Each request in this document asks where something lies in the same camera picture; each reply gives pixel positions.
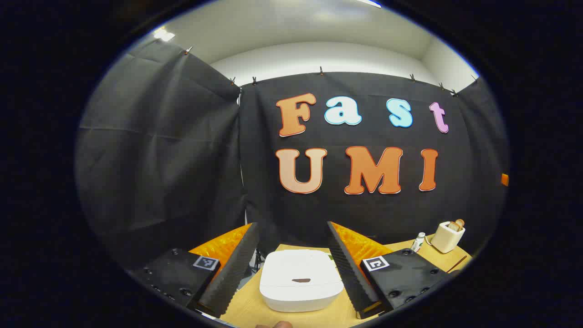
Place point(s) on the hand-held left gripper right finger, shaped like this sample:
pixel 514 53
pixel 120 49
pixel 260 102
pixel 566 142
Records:
pixel 348 273

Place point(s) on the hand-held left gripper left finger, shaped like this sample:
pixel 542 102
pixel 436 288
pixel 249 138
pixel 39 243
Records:
pixel 230 273

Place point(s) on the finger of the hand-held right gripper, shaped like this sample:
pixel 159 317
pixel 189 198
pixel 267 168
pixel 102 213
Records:
pixel 504 179

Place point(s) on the white rice cooker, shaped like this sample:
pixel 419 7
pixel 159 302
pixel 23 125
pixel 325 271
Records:
pixel 300 269

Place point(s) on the toasted bread slice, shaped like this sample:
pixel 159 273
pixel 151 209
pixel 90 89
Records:
pixel 460 223
pixel 452 225

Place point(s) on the white bottle green label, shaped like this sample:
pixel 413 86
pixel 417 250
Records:
pixel 417 242

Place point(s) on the cream toaster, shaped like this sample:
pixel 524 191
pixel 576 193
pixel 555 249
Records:
pixel 444 239

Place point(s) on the black backdrop cloth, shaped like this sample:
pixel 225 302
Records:
pixel 182 159

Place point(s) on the ceiling light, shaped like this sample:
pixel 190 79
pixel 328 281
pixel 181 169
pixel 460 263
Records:
pixel 370 3
pixel 164 34

